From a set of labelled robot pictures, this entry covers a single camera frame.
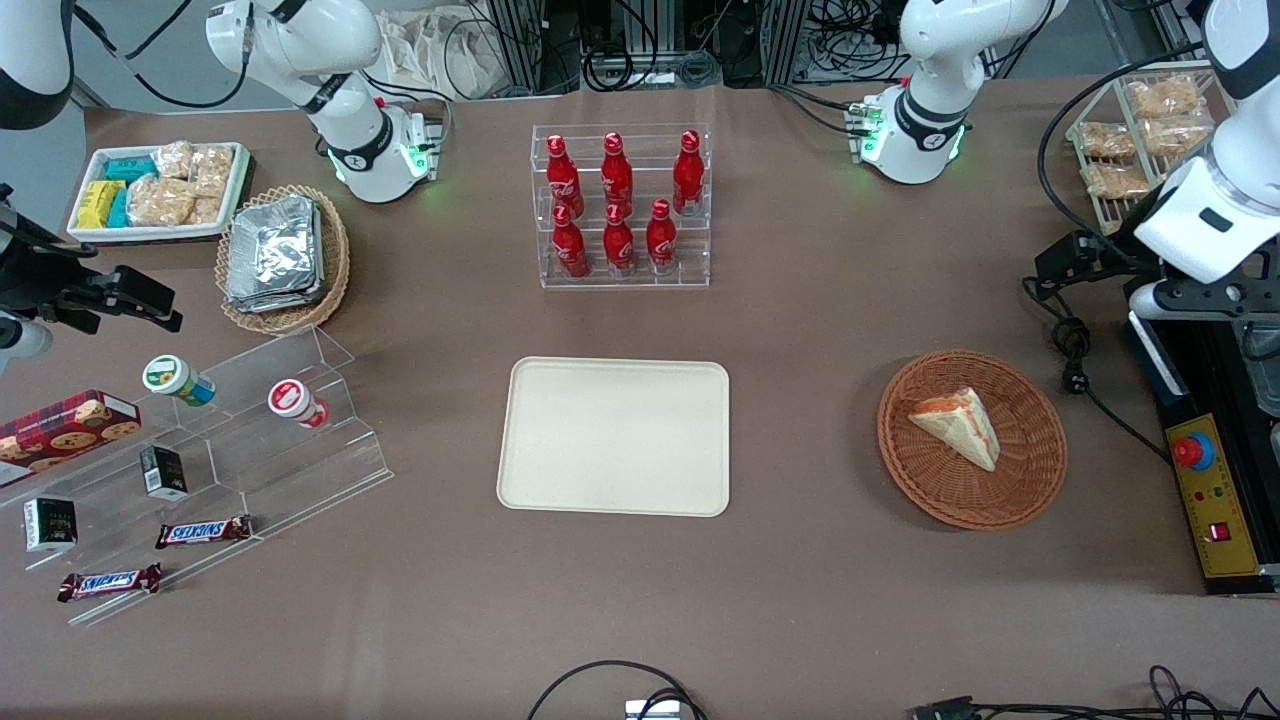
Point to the black machine base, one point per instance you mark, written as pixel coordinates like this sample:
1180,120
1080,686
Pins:
1180,370

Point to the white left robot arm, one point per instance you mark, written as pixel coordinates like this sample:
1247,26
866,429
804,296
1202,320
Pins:
925,60

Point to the yellow emergency stop box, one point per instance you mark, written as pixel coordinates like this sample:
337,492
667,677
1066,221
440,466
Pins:
1220,500

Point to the small black box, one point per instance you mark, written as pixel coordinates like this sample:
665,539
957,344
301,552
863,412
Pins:
50,524
163,472

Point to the cream plastic tray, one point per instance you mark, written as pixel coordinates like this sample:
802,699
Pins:
615,437

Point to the aluminium frame rack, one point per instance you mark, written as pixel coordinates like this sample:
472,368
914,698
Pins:
530,40

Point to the clear acrylic bottle rack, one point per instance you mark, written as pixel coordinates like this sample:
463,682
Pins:
640,280

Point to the brown round wicker basket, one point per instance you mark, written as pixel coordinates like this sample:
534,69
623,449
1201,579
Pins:
1010,490

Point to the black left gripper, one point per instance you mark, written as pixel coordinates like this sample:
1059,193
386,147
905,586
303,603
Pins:
1100,253

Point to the red plaid cookie box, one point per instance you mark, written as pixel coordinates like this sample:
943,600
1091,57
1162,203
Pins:
65,430

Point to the clear bag of crackers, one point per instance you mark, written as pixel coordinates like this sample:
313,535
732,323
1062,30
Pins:
207,210
212,170
172,160
160,202

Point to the white cloth bag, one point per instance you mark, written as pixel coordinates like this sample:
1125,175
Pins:
440,50

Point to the yellow snack packet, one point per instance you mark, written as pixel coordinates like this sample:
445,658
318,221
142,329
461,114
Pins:
98,205

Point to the Snickers chocolate bar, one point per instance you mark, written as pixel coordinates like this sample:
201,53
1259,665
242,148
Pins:
203,532
108,582

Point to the silver foil packet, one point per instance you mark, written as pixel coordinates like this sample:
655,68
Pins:
275,240
275,298

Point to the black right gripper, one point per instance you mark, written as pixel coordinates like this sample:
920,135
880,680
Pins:
38,279

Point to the teal snack packet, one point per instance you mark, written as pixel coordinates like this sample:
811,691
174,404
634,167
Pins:
120,210
130,170

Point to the white rectangular snack tray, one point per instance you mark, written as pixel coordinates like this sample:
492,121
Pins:
150,233

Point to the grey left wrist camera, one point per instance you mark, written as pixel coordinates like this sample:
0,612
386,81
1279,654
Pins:
1200,298

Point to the triangular sandwich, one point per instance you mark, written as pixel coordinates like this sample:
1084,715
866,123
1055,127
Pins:
960,425

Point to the steel pan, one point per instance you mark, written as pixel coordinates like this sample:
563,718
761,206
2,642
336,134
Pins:
1262,370

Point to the red cola bottle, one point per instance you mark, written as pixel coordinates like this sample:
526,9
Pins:
661,240
571,250
562,180
619,245
688,175
617,175

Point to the clear bag of fried snacks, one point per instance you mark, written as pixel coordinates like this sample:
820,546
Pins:
1105,140
1115,180
1163,97
1175,137

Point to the red lid yogurt cup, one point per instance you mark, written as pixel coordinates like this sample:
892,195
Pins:
295,402

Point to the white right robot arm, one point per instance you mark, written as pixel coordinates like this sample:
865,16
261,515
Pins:
320,50

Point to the green lid yogurt cup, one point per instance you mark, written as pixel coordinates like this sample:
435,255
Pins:
175,380

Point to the small silver device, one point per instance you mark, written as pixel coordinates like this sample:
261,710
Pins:
652,711

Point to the light tan wicker basket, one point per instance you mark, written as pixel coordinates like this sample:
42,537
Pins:
335,260

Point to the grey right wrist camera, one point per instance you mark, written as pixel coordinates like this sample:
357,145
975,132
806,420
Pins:
22,345

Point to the clear acrylic step stand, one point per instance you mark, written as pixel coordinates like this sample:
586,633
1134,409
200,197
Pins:
270,480

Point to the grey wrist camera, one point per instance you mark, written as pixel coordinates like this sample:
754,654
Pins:
1200,298
22,345

